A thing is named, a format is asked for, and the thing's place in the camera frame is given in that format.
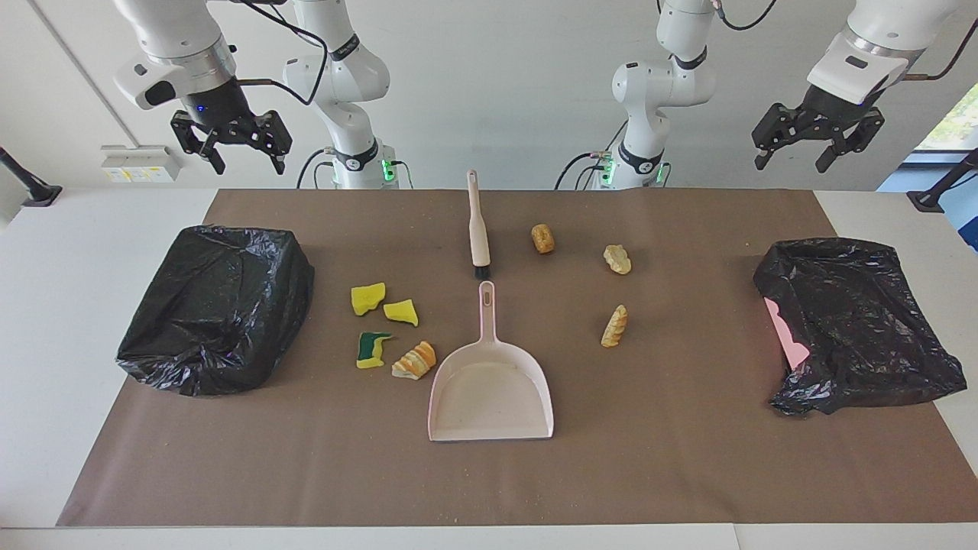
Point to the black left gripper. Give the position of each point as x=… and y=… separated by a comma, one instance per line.
x=837, y=103

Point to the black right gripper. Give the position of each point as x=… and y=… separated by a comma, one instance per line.
x=218, y=107

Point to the large yellow sponge piece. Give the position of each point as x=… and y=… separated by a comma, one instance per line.
x=367, y=299

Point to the pale green lump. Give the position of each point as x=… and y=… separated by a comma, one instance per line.
x=617, y=260

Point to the small yellow sponge wedge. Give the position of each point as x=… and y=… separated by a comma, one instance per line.
x=401, y=312

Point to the green and yellow sponge piece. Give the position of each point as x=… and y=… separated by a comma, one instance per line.
x=370, y=353

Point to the beige hand brush black bristles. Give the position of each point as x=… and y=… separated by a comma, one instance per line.
x=478, y=229

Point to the pale yellow lump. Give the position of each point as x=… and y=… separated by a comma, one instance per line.
x=614, y=327

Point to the orange striped croissant piece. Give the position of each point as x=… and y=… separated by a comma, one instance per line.
x=416, y=361

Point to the brown bread roll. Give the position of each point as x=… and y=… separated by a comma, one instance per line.
x=542, y=239

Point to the beige plastic dustpan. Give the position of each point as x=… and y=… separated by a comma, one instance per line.
x=489, y=389

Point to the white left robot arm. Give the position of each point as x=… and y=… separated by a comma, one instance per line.
x=657, y=84

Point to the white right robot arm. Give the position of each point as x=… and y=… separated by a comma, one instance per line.
x=344, y=76

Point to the bin lined with black bag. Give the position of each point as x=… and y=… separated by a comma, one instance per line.
x=214, y=321

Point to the crumpled black trash bag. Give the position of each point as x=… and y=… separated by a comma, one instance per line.
x=863, y=328

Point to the pink bin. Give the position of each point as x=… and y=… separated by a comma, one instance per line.
x=787, y=336

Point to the black stand foot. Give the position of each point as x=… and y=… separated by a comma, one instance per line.
x=926, y=202
x=42, y=195

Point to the window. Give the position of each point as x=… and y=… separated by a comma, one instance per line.
x=959, y=126

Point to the brown paper table mat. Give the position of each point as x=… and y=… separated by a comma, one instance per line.
x=649, y=458

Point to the white wall socket box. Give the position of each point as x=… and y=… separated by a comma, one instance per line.
x=137, y=164

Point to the thin white wall conduit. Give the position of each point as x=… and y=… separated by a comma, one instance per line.
x=85, y=72

